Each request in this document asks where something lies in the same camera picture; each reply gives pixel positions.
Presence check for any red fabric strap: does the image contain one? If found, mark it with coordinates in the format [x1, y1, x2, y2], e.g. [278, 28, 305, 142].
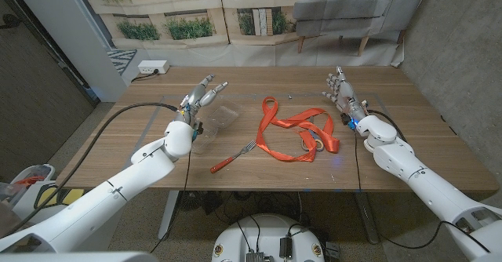
[255, 96, 340, 163]

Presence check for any clear plastic clamshell container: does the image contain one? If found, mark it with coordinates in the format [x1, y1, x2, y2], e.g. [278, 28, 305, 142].
[191, 99, 242, 155]

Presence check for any white table leg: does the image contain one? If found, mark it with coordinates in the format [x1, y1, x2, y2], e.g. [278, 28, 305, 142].
[158, 190, 180, 241]

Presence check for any black power cord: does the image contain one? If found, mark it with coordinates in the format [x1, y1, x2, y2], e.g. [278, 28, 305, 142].
[131, 70, 160, 83]

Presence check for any printed garden backdrop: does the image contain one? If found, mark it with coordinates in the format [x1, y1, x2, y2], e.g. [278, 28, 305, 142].
[76, 0, 435, 67]

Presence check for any black fan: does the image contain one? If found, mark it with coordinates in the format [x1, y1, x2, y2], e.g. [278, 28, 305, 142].
[176, 191, 205, 212]

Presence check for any white power strip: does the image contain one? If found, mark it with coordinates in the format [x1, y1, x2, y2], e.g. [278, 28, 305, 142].
[137, 60, 171, 75]

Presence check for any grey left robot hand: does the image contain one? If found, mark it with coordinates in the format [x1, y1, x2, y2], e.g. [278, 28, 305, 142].
[175, 73, 229, 128]

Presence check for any person's brown trouser leg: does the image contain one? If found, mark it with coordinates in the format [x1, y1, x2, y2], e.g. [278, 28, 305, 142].
[0, 202, 19, 238]

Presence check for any red-handled metal fork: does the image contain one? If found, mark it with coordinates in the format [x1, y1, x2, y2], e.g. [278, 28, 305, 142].
[209, 139, 258, 174]

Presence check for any white plastic bin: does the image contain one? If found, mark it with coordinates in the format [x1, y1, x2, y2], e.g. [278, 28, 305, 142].
[9, 163, 56, 200]

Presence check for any thin black cable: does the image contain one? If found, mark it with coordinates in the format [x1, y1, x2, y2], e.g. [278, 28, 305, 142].
[148, 134, 193, 254]
[352, 130, 491, 254]

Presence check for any dark table leg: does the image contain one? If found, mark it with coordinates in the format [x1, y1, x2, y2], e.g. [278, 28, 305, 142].
[355, 191, 380, 244]

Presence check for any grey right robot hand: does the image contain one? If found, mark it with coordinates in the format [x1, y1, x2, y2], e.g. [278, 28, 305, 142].
[321, 65, 369, 126]

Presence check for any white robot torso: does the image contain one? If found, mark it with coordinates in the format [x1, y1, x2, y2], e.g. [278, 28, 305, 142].
[211, 213, 326, 262]

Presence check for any thick black cable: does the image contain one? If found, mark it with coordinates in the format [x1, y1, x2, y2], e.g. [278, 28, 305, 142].
[366, 108, 409, 144]
[0, 102, 180, 239]

